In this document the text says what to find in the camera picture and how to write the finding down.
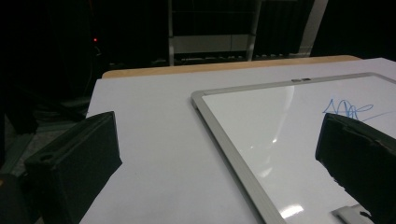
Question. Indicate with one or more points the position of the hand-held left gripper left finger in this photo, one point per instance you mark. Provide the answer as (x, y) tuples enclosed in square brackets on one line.
[(74, 168)]

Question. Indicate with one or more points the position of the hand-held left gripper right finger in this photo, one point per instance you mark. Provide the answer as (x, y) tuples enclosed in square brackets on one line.
[(361, 158)]

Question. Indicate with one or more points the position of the whiteboard with grey metal frame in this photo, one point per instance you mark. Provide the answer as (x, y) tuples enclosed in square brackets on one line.
[(264, 124)]

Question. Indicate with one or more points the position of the white table cover sheet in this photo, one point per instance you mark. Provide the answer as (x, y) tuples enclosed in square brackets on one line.
[(155, 124)]

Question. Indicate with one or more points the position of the grey metal shelf rack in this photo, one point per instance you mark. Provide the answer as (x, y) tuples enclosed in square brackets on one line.
[(202, 43)]

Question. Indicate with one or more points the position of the pale metal stand post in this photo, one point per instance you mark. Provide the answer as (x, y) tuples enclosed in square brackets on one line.
[(313, 28)]

